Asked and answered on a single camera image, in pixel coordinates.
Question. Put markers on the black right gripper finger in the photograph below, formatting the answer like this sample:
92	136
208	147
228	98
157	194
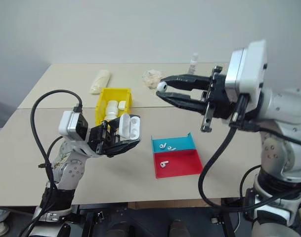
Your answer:
187	82
184	101

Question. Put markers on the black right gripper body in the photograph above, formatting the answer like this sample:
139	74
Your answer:
218	98

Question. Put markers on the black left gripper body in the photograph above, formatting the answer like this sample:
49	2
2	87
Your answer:
99	138

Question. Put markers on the white earbud case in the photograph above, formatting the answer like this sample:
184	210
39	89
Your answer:
122	105
129	127
113	105
111	115

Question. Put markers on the white earbud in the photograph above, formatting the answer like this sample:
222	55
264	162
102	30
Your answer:
162	87
163	164
171	148
162	145

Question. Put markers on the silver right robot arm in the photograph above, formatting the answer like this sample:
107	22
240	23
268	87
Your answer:
278	148

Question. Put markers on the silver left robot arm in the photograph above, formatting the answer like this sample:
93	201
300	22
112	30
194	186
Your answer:
70	170

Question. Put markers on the closed white earbud case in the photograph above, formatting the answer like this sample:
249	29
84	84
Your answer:
122	105
111	115
113	105

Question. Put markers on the yellow plastic bin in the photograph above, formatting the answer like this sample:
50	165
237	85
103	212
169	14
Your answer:
104	103

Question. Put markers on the small clear bottle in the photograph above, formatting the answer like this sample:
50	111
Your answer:
193	64

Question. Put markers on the clear bag of snacks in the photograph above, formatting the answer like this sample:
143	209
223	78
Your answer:
152	77

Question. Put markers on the blue open tray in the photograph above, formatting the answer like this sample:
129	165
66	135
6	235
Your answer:
176	142

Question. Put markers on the cream-coloured soft packet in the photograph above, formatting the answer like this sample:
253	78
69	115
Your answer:
100	81

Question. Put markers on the red open tray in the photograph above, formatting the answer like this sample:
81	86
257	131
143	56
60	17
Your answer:
180	164

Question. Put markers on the dark rounded shape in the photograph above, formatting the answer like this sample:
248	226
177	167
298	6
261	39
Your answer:
115	229
178	227

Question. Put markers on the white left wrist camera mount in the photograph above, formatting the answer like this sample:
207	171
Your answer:
68	124

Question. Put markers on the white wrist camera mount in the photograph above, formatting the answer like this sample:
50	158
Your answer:
68	124
249	69

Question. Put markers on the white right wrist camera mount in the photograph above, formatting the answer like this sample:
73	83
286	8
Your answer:
249	69

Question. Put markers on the black table frame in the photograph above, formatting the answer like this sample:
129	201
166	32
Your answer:
140	217

